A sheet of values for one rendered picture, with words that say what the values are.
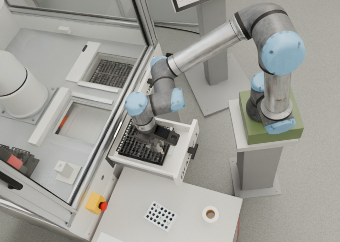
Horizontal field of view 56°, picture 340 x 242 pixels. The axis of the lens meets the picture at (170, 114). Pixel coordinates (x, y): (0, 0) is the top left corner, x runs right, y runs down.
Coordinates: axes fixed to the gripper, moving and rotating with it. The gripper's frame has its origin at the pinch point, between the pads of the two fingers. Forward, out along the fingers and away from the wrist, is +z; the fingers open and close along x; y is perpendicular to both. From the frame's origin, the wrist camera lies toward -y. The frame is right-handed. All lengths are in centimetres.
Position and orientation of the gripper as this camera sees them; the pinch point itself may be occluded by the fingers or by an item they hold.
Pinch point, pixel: (161, 148)
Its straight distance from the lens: 134.1
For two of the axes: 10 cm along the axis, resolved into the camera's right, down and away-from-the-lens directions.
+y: -9.2, -2.2, 3.3
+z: 1.7, 5.2, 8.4
